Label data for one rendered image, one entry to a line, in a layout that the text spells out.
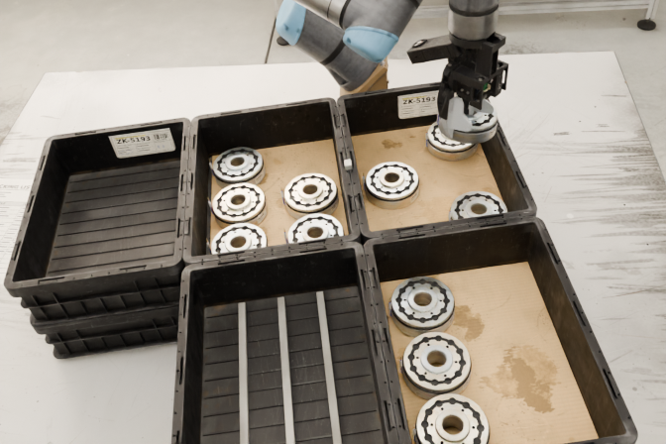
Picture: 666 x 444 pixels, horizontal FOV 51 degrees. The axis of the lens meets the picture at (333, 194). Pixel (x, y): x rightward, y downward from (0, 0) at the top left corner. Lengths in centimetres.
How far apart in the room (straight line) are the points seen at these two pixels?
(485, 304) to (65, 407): 76
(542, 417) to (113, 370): 76
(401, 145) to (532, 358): 55
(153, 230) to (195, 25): 236
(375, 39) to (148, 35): 268
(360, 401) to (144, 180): 68
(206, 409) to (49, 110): 115
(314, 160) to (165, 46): 219
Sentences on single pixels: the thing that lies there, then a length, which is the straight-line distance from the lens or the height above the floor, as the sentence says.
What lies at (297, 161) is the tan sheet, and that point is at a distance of 145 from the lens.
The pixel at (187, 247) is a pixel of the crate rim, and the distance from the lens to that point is 119.
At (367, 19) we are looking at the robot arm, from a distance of 108.
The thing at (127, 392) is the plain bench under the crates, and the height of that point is 70.
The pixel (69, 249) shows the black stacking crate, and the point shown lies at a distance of 142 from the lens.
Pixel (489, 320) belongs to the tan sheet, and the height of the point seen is 83.
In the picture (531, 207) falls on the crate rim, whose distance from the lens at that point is 121.
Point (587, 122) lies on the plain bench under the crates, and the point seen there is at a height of 70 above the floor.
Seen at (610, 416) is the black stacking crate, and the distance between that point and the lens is 104.
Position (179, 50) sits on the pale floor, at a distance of 349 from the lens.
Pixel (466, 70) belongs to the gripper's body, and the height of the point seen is 113.
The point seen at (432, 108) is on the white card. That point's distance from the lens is 148.
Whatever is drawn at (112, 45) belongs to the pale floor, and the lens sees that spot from 367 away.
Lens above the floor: 179
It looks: 45 degrees down
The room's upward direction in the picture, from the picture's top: 7 degrees counter-clockwise
